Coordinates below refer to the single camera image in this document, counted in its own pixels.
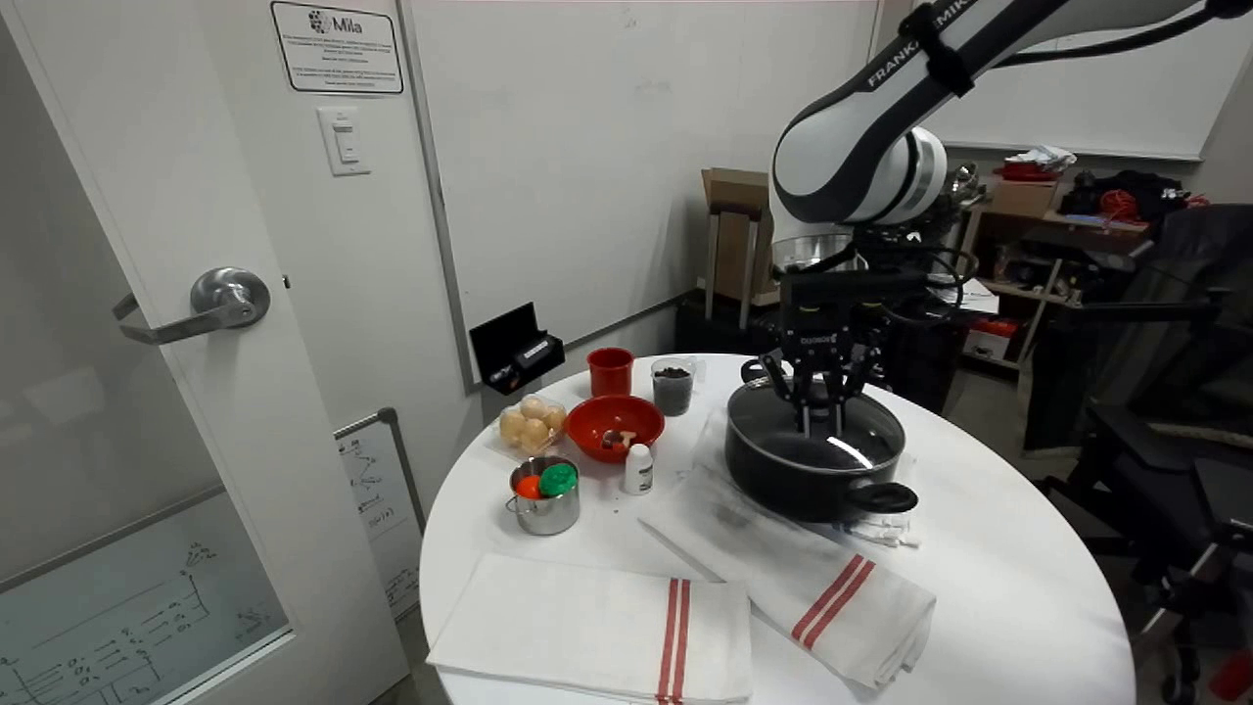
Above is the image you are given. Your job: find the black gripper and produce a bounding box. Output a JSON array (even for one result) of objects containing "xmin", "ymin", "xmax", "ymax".
[{"xmin": 781, "ymin": 311, "xmax": 886, "ymax": 439}]

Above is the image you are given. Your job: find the glass lid with black knob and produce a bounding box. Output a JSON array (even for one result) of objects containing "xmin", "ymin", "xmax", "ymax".
[{"xmin": 724, "ymin": 384, "xmax": 908, "ymax": 486}]

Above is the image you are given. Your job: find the white red storage box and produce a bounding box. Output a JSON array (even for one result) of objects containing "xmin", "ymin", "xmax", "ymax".
[{"xmin": 962, "ymin": 313, "xmax": 1023, "ymax": 371}]

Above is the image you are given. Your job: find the wooden stool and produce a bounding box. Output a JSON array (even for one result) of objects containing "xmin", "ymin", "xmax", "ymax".
[{"xmin": 702, "ymin": 208, "xmax": 774, "ymax": 337}]

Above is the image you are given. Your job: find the small black cup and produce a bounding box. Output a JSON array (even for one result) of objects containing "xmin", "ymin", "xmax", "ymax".
[{"xmin": 646, "ymin": 359, "xmax": 698, "ymax": 420}]

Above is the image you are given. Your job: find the small white bottle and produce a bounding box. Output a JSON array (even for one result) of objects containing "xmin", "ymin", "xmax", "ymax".
[{"xmin": 617, "ymin": 439, "xmax": 657, "ymax": 503}]

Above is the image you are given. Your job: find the wooden shelf unit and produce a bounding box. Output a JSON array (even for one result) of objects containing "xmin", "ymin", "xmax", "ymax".
[{"xmin": 956, "ymin": 142, "xmax": 1186, "ymax": 384}]

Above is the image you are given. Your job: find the red mug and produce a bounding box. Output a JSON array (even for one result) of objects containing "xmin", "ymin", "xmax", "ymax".
[{"xmin": 583, "ymin": 345, "xmax": 638, "ymax": 402}]

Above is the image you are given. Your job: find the red bowl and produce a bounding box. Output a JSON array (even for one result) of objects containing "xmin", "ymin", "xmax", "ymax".
[{"xmin": 560, "ymin": 390, "xmax": 668, "ymax": 466}]

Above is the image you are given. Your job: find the metal cup with coloured items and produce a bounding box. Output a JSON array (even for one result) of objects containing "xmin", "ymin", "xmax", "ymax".
[{"xmin": 503, "ymin": 449, "xmax": 588, "ymax": 542}]

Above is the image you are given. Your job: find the small red object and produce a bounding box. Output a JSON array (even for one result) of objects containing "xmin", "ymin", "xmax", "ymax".
[{"xmin": 1092, "ymin": 184, "xmax": 1146, "ymax": 222}]

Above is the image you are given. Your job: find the open black case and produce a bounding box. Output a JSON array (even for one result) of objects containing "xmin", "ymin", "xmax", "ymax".
[{"xmin": 464, "ymin": 299, "xmax": 571, "ymax": 401}]

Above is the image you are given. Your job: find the small framed whiteboard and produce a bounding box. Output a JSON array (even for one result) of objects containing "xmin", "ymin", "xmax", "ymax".
[{"xmin": 332, "ymin": 402, "xmax": 430, "ymax": 623}]

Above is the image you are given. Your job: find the white door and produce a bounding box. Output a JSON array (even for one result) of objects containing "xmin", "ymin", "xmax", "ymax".
[{"xmin": 0, "ymin": 0, "xmax": 412, "ymax": 705}]

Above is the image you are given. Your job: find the black pot with loop handles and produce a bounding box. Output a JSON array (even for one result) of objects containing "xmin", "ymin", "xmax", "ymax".
[{"xmin": 720, "ymin": 353, "xmax": 924, "ymax": 526}]

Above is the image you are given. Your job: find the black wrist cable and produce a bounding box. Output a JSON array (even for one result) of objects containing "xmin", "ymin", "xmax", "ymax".
[{"xmin": 894, "ymin": 218, "xmax": 994, "ymax": 329}]

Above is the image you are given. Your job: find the white light switch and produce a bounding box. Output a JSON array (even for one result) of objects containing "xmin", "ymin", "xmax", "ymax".
[{"xmin": 314, "ymin": 103, "xmax": 377, "ymax": 180}]

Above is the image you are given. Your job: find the Mila wall sign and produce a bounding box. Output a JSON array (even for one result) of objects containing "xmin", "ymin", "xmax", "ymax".
[{"xmin": 266, "ymin": 0, "xmax": 408, "ymax": 99}]

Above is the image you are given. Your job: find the silver door lever handle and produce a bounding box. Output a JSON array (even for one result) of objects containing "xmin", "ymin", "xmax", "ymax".
[{"xmin": 109, "ymin": 262, "xmax": 274, "ymax": 349}]

